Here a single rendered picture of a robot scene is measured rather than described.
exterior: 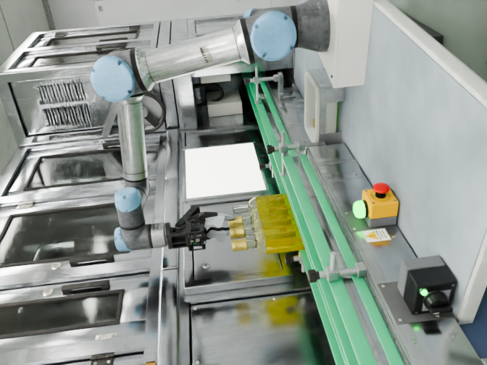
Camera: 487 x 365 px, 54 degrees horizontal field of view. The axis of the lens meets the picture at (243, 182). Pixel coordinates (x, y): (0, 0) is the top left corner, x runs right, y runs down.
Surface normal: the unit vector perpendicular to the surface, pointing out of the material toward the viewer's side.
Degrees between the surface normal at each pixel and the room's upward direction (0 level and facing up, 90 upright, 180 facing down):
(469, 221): 0
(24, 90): 90
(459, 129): 0
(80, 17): 90
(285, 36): 92
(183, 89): 90
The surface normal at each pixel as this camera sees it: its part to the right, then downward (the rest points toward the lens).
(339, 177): -0.06, -0.84
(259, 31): 0.15, 0.36
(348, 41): 0.11, 0.60
